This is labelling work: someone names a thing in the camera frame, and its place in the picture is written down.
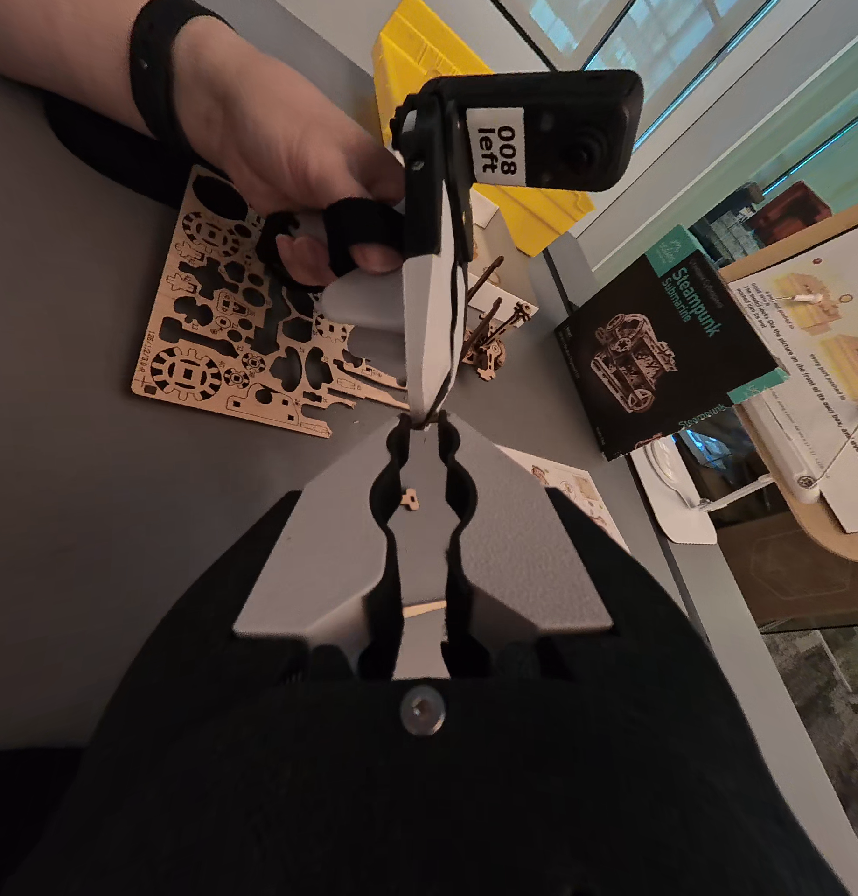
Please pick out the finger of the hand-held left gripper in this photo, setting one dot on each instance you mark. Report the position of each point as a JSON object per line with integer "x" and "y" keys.
{"x": 465, "y": 301}
{"x": 429, "y": 329}

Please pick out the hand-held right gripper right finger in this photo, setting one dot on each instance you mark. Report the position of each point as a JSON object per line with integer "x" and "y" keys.
{"x": 534, "y": 560}

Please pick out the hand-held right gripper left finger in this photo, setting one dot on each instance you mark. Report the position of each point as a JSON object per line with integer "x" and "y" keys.
{"x": 310, "y": 560}

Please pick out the pointed wooden stick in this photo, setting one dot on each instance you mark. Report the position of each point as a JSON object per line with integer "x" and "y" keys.
{"x": 425, "y": 609}

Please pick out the laser-cut wooden parts sheet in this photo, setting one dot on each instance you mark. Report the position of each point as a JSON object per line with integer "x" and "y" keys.
{"x": 184, "y": 329}

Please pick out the person's left forearm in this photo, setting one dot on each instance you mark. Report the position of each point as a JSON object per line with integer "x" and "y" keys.
{"x": 51, "y": 63}

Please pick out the wooden gear model assembly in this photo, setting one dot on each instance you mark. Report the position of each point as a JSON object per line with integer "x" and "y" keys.
{"x": 488, "y": 343}

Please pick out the black model kit box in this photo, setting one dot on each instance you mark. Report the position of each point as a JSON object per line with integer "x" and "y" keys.
{"x": 653, "y": 350}

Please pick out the white cardboard tray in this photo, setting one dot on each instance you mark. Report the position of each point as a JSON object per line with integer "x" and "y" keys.
{"x": 502, "y": 297}

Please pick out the illustrated instruction booklet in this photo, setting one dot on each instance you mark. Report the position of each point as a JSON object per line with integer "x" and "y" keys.
{"x": 576, "y": 490}

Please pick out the wooden key-shaped part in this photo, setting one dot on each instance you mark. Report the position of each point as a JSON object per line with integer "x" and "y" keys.
{"x": 410, "y": 499}

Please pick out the yellow plastic bin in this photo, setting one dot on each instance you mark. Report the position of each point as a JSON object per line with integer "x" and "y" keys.
{"x": 415, "y": 49}

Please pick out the grey framed window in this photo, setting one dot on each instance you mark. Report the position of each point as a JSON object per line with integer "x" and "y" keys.
{"x": 681, "y": 42}

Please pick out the instruction poster board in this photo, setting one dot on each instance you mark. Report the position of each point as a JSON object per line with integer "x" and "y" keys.
{"x": 821, "y": 350}

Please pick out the black wristband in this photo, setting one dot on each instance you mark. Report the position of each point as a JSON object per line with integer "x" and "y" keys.
{"x": 156, "y": 63}

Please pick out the white rounded base plate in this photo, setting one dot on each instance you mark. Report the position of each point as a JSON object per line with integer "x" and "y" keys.
{"x": 674, "y": 511}

